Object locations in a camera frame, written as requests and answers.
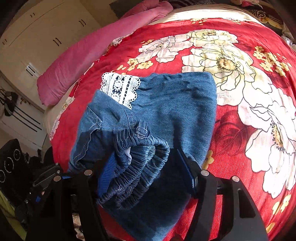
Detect cream wardrobe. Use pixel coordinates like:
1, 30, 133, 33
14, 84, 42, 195
0, 0, 102, 112

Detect blue denim pants lace trim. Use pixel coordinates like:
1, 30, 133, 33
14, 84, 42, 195
68, 71, 218, 240

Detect dark clothes hanging on door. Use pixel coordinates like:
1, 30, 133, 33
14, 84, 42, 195
0, 89, 19, 117

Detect pile of folded clothes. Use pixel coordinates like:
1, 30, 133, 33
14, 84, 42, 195
231, 0, 289, 30

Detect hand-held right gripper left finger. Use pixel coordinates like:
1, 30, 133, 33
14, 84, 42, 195
25, 155, 121, 241

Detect pink quilt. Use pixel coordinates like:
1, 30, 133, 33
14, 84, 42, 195
37, 0, 174, 106

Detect red floral blanket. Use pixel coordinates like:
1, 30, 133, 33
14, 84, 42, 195
50, 17, 296, 241

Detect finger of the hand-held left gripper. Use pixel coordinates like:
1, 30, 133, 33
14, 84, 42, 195
32, 163, 70, 188
25, 189, 48, 205

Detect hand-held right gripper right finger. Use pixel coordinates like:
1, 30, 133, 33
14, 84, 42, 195
177, 148, 269, 241

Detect striped dark pillow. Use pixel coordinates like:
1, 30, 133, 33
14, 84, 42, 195
166, 0, 201, 8

